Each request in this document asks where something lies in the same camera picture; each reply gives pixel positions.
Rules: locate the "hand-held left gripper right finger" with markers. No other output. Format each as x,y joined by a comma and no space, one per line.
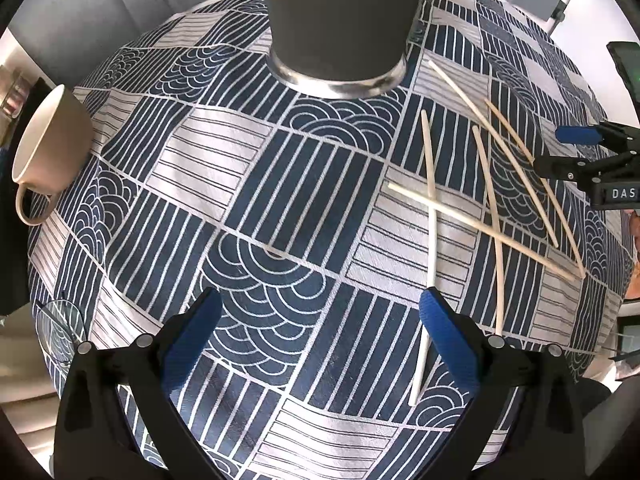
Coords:
450,345

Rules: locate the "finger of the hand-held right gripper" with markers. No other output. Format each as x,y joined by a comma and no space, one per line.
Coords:
575,135
560,167

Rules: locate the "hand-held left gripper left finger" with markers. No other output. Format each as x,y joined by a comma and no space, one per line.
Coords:
192,340

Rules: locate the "wooden chopstick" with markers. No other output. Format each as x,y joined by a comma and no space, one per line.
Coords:
494,210
507,129
452,87
429,160
465,221

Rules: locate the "dark grey utensil holder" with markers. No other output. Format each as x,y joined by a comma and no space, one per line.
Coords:
340,20

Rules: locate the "white board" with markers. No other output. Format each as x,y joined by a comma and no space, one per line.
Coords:
605,5

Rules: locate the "clear eyeglasses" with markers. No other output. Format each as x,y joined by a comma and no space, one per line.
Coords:
60,320

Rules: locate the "blue white patterned tablecloth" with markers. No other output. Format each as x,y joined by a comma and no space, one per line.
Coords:
300,185

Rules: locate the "black side table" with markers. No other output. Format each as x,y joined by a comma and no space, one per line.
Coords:
12,260

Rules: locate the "beige ceramic mug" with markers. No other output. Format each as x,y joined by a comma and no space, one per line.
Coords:
55,150

